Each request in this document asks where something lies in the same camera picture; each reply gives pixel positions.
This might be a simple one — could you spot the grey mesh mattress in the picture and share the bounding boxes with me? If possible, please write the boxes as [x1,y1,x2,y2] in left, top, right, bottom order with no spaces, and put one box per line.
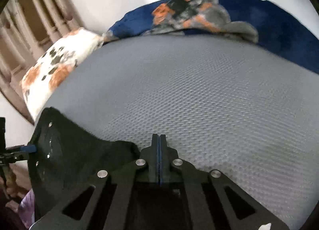
[46,35,318,229]

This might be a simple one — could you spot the white floral pillow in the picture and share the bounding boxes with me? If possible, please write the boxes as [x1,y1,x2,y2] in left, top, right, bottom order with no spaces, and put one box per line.
[21,28,104,120]

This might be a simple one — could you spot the black pants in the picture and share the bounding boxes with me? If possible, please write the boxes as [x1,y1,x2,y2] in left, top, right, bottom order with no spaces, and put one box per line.
[27,106,180,230]

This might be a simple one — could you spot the purple jacket sleeve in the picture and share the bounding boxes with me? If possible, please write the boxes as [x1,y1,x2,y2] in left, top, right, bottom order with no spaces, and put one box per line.
[18,189,35,229]

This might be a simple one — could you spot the brown patterned curtain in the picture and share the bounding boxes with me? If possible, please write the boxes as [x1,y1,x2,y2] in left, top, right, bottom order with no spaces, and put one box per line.
[1,0,82,123]

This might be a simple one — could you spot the navy floral blanket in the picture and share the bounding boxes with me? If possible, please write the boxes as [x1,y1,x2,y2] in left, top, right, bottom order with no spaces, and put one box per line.
[103,0,318,73]

